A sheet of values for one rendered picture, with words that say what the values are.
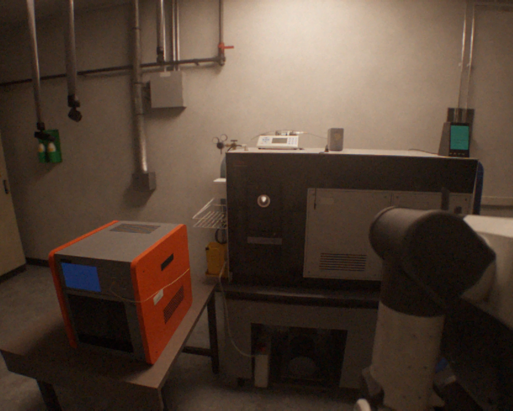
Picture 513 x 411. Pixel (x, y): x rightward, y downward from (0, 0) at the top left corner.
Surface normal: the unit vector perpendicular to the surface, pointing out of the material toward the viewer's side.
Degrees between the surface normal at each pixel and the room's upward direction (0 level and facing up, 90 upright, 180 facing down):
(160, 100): 90
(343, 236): 90
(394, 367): 80
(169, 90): 90
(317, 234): 90
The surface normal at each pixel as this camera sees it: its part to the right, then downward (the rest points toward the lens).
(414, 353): -0.11, 0.03
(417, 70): -0.14, 0.24
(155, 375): 0.00, -0.97
